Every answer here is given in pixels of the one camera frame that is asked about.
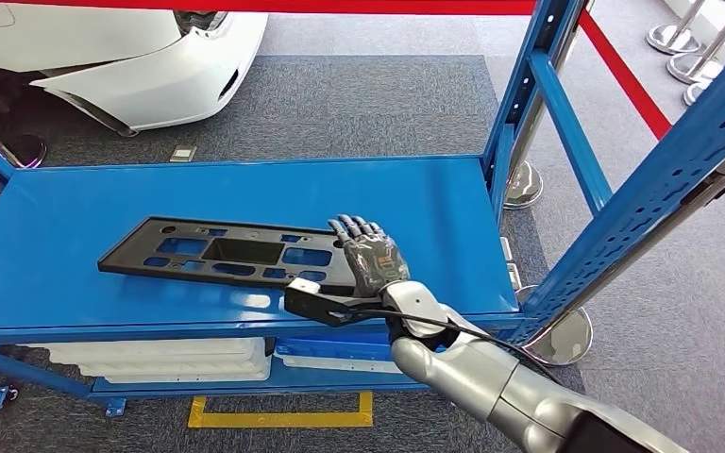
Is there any chrome stanchion post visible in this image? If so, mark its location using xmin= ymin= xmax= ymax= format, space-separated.
xmin=681 ymin=79 xmax=714 ymax=108
xmin=502 ymin=0 xmax=595 ymax=210
xmin=645 ymin=0 xmax=708 ymax=56
xmin=0 ymin=105 xmax=48 ymax=179
xmin=515 ymin=157 xmax=725 ymax=368
xmin=666 ymin=0 xmax=725 ymax=86

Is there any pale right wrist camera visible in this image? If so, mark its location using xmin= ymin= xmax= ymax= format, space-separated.
xmin=287 ymin=277 xmax=322 ymax=296

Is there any large white plastic part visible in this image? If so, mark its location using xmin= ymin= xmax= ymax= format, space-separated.
xmin=17 ymin=337 xmax=275 ymax=384

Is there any flat white plastic part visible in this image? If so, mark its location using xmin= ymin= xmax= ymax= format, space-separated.
xmin=273 ymin=351 xmax=404 ymax=375

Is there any black camera bracket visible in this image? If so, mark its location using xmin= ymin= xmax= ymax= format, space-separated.
xmin=282 ymin=284 xmax=398 ymax=328

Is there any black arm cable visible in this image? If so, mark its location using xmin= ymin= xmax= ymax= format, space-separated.
xmin=337 ymin=306 xmax=565 ymax=387

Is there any red barrier belt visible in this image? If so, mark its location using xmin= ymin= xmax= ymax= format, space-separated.
xmin=0 ymin=0 xmax=537 ymax=17
xmin=578 ymin=8 xmax=675 ymax=141

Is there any yellow floor tape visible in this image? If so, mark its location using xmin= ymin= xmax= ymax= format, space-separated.
xmin=187 ymin=392 xmax=375 ymax=430

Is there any blue metal shelf rack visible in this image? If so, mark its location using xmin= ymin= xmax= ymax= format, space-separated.
xmin=0 ymin=0 xmax=725 ymax=419

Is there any long black plastic part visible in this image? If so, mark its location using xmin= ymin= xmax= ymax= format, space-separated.
xmin=96 ymin=215 xmax=363 ymax=296

